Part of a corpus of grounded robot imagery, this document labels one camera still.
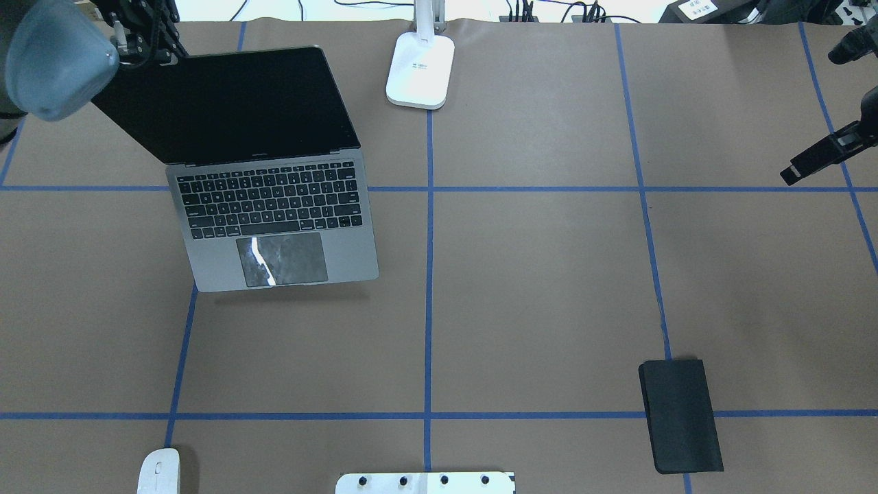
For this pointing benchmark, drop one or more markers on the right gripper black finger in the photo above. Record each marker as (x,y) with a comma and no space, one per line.
(834,149)

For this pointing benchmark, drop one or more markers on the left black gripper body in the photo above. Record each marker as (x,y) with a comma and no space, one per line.
(145,27)

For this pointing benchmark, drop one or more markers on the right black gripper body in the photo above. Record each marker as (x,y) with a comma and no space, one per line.
(826,151)

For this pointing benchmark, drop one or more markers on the grey laptop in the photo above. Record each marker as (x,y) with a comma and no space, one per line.
(264,166)

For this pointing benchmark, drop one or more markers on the black mouse pad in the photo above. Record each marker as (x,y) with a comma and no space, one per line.
(680,417)

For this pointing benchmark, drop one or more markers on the white computer mouse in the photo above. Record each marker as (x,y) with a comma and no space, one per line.
(160,472)

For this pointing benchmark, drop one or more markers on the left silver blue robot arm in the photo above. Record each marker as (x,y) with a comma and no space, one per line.
(55,59)

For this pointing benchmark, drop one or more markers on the white desk lamp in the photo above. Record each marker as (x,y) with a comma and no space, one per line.
(422,61)

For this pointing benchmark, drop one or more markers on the white remote control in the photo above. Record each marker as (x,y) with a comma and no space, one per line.
(695,11)

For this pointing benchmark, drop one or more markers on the white camera mast base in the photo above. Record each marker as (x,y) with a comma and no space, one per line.
(428,482)

